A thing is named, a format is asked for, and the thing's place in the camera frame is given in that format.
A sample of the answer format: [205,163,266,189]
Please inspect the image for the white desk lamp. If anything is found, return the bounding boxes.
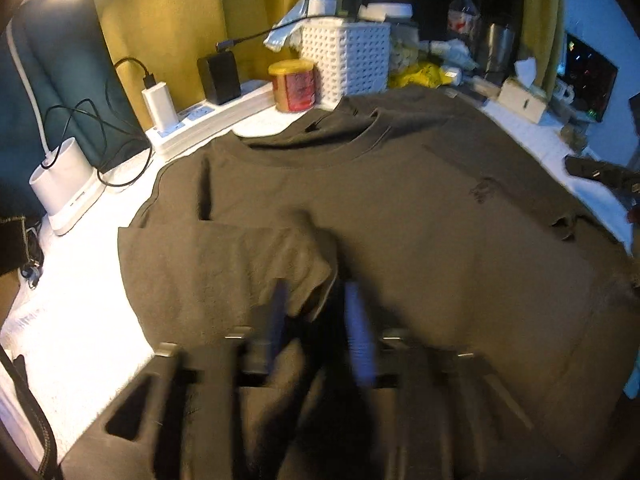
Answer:
[4,0,107,237]

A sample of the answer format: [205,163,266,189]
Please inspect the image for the teal curtain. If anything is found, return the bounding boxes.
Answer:
[0,4,152,217]

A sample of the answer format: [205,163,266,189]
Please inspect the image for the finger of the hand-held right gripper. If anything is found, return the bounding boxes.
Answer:
[564,155,640,200]

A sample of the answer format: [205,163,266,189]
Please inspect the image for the light blue crumpled cloth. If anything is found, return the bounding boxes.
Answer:
[263,0,342,54]

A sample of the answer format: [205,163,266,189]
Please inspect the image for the yellow packet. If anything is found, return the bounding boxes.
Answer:
[388,61,444,90]

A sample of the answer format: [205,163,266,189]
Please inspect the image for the white lidded jar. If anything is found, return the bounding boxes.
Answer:
[357,3,422,81]

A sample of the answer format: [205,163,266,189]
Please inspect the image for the steel tumbler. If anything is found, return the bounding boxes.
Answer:
[477,22,517,74]

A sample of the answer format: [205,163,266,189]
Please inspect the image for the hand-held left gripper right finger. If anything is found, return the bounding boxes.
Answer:
[346,281,551,480]

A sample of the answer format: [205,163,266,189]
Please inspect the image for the black cable bundle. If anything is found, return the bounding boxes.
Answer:
[19,229,47,290]

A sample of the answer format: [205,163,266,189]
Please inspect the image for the tissue box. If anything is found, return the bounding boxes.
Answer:
[498,57,549,125]

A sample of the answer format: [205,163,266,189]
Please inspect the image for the olive green t-shirt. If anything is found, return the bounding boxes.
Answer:
[117,85,640,480]

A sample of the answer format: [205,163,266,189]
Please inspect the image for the white charger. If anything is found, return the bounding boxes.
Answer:
[141,85,179,132]

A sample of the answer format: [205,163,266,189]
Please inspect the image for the white power strip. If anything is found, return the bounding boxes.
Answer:
[145,79,277,162]

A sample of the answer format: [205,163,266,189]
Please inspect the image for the computer monitor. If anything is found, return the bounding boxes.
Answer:
[556,34,619,124]

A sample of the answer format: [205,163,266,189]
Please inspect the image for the black braided cable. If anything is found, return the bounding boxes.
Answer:
[0,345,64,480]

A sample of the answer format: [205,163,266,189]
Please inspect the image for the clear water bottle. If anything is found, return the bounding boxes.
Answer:
[446,0,482,52]

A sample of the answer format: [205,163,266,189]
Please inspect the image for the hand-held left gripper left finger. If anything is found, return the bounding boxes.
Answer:
[62,280,292,480]

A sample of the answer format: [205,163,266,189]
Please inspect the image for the white tube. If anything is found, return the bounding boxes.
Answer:
[427,39,479,69]

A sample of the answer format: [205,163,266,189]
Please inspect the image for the white perforated basket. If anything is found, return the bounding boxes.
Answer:
[299,16,392,111]

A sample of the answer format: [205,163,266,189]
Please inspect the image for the black charger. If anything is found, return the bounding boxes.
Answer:
[196,51,243,106]

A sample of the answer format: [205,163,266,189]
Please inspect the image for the black charger cable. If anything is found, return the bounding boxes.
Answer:
[215,14,309,54]
[47,56,162,194]

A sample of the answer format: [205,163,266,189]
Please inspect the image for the red candle jar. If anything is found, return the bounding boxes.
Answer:
[268,58,317,113]

